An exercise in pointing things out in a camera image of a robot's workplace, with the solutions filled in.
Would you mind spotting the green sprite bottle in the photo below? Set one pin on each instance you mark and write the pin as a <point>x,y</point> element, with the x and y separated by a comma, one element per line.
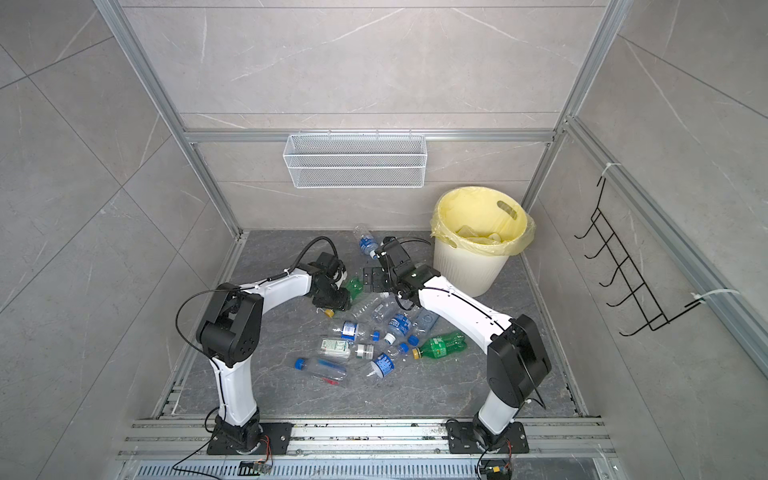
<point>441,346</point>
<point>354,287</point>

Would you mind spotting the white bin with yellow bag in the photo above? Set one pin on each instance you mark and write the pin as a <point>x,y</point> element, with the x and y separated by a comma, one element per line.
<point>476,230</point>

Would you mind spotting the white label square bottle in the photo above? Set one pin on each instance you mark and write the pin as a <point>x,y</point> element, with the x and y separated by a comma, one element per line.
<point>343,350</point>

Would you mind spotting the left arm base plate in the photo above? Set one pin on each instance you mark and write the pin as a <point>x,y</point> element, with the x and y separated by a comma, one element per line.
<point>254,438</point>

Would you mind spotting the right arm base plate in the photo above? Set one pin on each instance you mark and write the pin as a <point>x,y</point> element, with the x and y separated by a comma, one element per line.
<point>471,437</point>

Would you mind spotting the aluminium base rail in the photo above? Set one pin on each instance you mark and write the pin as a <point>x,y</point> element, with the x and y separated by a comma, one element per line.
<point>416,448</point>

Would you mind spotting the black wire hook rack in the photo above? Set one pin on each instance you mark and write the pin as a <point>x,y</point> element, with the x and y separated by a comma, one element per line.
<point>626,272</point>

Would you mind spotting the clear bottle blue cap front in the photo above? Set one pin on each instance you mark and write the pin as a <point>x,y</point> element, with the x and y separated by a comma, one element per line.
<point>326,370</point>

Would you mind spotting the pocari sweat bottle centre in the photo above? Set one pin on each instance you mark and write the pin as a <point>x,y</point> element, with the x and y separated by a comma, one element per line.
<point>398,328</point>

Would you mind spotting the pocari bottle white cap front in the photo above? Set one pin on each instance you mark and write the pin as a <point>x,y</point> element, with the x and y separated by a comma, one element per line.
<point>388,361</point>

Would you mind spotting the clear bottle white cap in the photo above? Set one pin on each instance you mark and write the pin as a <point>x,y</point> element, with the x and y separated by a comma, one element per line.
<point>360,309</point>

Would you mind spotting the white wire mesh basket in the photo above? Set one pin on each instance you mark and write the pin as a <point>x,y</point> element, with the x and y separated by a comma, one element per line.
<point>360,160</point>

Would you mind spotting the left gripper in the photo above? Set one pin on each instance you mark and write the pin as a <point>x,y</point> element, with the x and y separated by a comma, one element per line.
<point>343,302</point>

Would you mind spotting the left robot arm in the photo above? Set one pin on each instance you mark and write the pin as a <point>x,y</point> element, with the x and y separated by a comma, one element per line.
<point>229,333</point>

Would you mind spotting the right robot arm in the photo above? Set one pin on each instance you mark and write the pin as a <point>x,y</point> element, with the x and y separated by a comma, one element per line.
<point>516,359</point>

